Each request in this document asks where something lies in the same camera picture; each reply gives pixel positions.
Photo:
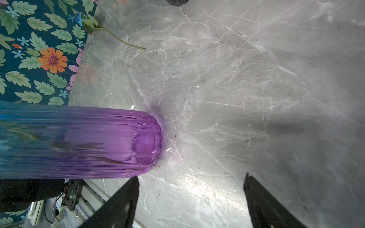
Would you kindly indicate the smoky brown ribbed glass vase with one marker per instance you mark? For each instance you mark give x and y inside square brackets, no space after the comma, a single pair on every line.
[177,2]

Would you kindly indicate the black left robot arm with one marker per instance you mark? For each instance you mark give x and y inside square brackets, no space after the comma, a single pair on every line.
[18,194]

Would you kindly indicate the blue rose stem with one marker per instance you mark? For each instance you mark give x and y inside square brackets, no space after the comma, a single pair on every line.
[89,24]

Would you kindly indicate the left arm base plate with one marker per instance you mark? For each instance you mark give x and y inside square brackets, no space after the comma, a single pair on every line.
[73,193]

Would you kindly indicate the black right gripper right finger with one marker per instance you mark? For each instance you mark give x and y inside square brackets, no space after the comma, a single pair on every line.
[264,209]

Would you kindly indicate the purple ribbed glass vase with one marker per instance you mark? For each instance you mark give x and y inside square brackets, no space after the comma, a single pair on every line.
[69,142]

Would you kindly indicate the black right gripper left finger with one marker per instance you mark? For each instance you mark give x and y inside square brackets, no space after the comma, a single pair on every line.
[119,211]

